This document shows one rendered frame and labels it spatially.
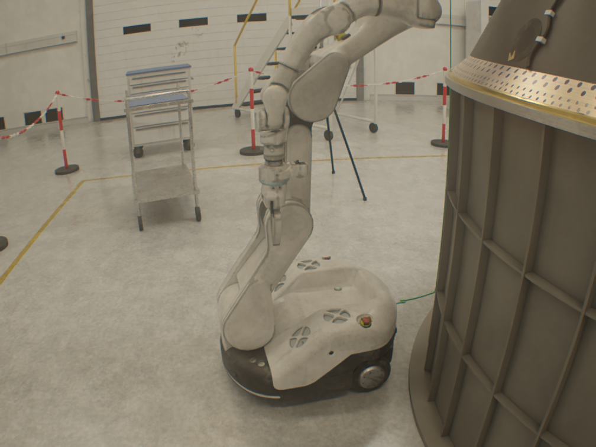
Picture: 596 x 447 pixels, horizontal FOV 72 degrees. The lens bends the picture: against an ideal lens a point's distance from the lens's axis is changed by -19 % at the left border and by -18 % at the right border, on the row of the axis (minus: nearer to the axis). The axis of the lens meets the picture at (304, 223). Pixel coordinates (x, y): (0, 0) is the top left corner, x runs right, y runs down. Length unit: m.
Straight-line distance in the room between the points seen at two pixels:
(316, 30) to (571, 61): 0.66
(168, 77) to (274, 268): 3.96
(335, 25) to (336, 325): 0.95
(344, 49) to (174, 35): 6.99
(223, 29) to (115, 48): 1.93
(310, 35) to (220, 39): 7.09
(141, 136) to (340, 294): 3.89
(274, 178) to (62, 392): 1.30
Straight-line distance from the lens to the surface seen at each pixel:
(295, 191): 1.59
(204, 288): 2.63
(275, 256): 1.61
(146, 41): 8.51
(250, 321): 1.71
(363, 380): 1.83
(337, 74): 1.50
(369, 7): 1.36
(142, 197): 3.42
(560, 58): 1.12
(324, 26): 1.31
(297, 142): 1.55
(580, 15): 1.16
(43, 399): 2.11
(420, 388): 1.91
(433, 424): 1.77
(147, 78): 5.35
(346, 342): 1.66
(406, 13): 1.41
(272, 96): 1.29
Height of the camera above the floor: 1.30
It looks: 23 degrees down
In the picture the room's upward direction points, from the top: 1 degrees counter-clockwise
